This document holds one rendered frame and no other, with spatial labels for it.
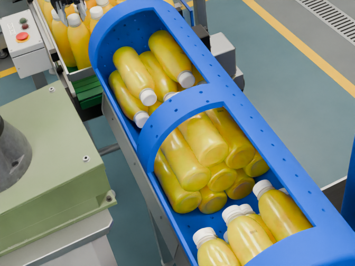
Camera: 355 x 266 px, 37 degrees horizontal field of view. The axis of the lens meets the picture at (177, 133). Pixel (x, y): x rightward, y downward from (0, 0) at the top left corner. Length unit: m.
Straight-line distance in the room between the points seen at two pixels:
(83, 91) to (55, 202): 0.76
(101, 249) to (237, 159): 0.34
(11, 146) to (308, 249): 0.53
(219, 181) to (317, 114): 1.71
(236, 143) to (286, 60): 2.06
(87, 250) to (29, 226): 0.14
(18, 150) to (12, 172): 0.04
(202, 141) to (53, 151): 0.29
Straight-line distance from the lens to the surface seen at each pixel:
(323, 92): 2.94
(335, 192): 2.30
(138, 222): 2.42
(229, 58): 1.84
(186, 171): 1.09
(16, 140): 0.98
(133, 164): 1.48
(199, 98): 1.08
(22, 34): 1.63
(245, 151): 1.12
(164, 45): 1.38
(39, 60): 1.63
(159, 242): 2.11
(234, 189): 1.19
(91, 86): 1.70
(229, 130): 1.13
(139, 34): 1.48
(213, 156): 1.09
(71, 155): 0.98
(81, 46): 1.68
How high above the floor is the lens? 1.96
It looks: 46 degrees down
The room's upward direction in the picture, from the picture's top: 9 degrees counter-clockwise
